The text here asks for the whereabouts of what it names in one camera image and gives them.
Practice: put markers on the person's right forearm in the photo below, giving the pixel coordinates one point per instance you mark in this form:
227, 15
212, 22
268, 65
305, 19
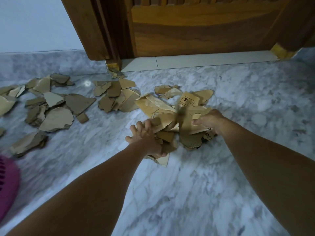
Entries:
270, 169

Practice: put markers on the person's right hand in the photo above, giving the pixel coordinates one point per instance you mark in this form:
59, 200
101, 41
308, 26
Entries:
212, 120

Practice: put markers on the person's left middle finger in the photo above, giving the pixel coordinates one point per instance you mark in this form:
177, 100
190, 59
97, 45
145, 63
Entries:
140, 127

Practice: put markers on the person's left forearm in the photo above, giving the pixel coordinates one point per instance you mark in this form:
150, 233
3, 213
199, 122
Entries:
93, 189

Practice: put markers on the pink plastic basket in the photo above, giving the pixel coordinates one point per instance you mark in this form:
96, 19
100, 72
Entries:
8, 189

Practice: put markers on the white door threshold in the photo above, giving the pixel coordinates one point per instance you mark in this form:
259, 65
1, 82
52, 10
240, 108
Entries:
196, 60

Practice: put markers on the gathered heap of cardboard scraps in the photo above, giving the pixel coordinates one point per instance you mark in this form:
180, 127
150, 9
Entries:
162, 113

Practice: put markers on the person's left thumb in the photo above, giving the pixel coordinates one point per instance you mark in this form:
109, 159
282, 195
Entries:
162, 154

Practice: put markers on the person's left hand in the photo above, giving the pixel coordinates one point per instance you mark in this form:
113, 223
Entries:
145, 141

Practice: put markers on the person's left little finger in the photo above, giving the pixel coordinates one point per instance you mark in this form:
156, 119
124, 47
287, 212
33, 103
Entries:
128, 139

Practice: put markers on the person's right fingers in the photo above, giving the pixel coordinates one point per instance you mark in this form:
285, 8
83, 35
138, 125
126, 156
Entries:
198, 121

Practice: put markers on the scattered torn cardboard pieces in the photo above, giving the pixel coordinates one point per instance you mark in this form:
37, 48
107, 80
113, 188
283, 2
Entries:
115, 95
56, 113

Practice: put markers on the dark wooden door frame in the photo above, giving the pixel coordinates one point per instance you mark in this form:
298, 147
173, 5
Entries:
98, 26

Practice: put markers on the brown wooden door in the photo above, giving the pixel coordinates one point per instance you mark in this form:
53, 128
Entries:
206, 29

